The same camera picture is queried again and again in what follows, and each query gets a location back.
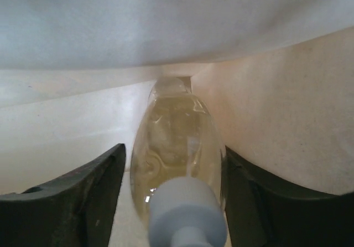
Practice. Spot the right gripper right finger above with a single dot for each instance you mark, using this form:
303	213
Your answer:
263	209

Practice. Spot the beige canvas tote bag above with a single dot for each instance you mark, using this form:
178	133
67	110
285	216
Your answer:
276	76

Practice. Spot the amber bottle white cap tall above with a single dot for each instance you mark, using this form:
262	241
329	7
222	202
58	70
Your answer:
178	169

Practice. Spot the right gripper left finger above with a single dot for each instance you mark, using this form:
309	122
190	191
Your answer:
75	209

